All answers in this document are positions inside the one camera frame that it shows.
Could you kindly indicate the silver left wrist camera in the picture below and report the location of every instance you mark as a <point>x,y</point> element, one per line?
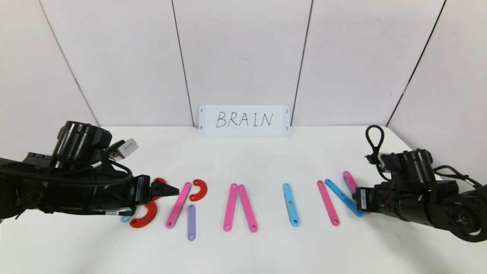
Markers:
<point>127,147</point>

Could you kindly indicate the pink bar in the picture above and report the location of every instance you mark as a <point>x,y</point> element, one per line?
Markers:
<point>328,203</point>
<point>179,205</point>
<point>230,207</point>
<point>350,180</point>
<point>247,207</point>

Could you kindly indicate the light blue bar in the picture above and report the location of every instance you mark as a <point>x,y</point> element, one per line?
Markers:
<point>340,196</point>
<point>291,204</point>
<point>125,219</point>

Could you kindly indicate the white BRAIN word card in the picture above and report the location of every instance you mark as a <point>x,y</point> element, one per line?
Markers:
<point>243,130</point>

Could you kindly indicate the small red curved piece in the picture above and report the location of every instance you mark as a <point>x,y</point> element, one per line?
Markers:
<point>203,188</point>

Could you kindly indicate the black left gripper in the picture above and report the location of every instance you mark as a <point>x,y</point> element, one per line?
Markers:
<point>141,189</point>

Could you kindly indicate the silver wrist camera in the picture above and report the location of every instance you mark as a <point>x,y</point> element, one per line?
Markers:
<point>127,147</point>
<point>382,159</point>

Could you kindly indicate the large red curved piece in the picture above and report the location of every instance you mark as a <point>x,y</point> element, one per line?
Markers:
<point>151,215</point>
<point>159,180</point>

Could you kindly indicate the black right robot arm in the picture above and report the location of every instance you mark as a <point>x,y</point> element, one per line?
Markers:
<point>452,209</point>

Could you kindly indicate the short purple bar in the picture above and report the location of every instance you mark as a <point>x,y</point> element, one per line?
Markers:
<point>191,222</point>

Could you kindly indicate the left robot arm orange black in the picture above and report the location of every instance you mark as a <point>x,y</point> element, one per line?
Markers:
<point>80,142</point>

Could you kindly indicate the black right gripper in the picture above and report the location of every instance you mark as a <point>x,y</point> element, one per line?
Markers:
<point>361,199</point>

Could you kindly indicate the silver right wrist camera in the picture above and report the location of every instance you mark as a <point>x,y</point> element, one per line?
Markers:
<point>382,159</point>

